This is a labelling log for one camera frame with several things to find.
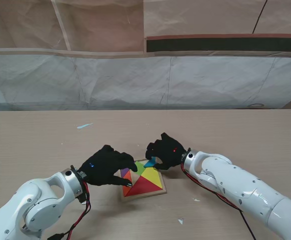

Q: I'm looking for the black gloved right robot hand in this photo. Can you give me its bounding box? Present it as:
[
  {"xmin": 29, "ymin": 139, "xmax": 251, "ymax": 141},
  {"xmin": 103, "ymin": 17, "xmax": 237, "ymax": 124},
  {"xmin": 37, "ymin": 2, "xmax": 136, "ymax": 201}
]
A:
[{"xmin": 144, "ymin": 132, "xmax": 188, "ymax": 171}]

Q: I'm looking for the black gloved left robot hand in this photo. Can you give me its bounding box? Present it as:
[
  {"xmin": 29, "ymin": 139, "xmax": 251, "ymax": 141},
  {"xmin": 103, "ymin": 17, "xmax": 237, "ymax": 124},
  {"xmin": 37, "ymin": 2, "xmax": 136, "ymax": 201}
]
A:
[{"xmin": 78, "ymin": 144, "xmax": 138, "ymax": 188}]

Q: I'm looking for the blue small tangram triangle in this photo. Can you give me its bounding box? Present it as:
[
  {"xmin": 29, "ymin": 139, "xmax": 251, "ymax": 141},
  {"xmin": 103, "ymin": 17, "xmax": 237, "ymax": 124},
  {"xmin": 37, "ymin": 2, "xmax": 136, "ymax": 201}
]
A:
[{"xmin": 143, "ymin": 157, "xmax": 159, "ymax": 169}]

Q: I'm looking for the orange tangram parallelogram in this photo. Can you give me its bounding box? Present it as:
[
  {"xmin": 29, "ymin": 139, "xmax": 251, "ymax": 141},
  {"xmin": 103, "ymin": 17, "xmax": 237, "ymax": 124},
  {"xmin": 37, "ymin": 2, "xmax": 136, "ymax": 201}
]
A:
[{"xmin": 122, "ymin": 171, "xmax": 133, "ymax": 197}]

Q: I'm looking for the yellow large tangram triangle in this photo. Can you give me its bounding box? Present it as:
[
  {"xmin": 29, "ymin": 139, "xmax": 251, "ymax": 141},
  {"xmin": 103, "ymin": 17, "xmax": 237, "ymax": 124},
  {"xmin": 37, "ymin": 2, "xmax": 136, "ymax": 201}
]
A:
[{"xmin": 141, "ymin": 166, "xmax": 163, "ymax": 190}]

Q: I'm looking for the green tangram square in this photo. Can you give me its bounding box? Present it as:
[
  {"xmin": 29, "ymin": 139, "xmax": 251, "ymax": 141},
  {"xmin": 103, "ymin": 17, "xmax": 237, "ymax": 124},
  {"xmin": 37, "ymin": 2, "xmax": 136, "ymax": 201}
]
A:
[{"xmin": 134, "ymin": 160, "xmax": 147, "ymax": 177}]

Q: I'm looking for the natural wood tangram triangle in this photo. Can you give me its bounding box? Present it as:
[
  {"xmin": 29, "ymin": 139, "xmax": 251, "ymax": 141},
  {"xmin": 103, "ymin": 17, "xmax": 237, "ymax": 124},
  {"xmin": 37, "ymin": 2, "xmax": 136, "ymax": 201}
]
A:
[{"xmin": 129, "ymin": 170, "xmax": 141, "ymax": 187}]

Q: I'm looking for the red large tangram triangle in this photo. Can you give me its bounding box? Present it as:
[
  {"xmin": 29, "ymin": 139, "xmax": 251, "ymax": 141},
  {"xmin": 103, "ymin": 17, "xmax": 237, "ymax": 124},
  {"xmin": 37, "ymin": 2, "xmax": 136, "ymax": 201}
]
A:
[{"xmin": 127, "ymin": 175, "xmax": 162, "ymax": 197}]

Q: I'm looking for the square wooden tangram tray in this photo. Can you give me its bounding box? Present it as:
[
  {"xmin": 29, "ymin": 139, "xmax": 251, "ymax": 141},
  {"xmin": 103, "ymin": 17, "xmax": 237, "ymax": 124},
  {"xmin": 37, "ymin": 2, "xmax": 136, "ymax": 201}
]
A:
[{"xmin": 119, "ymin": 158, "xmax": 168, "ymax": 204}]

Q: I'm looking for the marble print backdrop sheet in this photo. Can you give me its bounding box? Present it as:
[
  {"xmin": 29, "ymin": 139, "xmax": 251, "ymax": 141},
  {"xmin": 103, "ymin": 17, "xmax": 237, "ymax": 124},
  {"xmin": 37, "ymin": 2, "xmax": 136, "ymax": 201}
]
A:
[{"xmin": 0, "ymin": 48, "xmax": 291, "ymax": 112}]

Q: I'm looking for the black strip with red edge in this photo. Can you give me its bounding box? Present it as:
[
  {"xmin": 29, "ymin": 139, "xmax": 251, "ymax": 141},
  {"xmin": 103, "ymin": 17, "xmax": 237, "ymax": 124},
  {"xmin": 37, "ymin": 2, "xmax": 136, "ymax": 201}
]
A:
[{"xmin": 144, "ymin": 34, "xmax": 291, "ymax": 57}]

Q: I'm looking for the beige paper backdrop sheet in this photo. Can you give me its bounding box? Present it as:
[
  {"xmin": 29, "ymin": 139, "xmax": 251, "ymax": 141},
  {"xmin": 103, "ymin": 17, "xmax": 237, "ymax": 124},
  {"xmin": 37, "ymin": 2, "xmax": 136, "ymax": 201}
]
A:
[{"xmin": 0, "ymin": 0, "xmax": 291, "ymax": 60}]

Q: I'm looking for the red black left hand cable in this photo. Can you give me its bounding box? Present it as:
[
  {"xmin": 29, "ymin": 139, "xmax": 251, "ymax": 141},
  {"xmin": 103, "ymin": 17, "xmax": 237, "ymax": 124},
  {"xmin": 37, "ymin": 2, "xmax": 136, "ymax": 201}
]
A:
[{"xmin": 46, "ymin": 180, "xmax": 92, "ymax": 240}]

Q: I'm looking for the red black hand cable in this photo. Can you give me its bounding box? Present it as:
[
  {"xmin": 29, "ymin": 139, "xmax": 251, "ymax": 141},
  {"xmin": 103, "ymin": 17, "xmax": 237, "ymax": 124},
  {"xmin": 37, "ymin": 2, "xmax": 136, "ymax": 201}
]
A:
[
  {"xmin": 180, "ymin": 163, "xmax": 257, "ymax": 240},
  {"xmin": 46, "ymin": 180, "xmax": 92, "ymax": 240}
]

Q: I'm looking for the red black right hand cable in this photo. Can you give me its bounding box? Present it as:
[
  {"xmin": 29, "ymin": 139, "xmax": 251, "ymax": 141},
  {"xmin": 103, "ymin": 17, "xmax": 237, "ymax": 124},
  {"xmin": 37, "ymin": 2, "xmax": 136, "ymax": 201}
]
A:
[{"xmin": 180, "ymin": 163, "xmax": 257, "ymax": 240}]

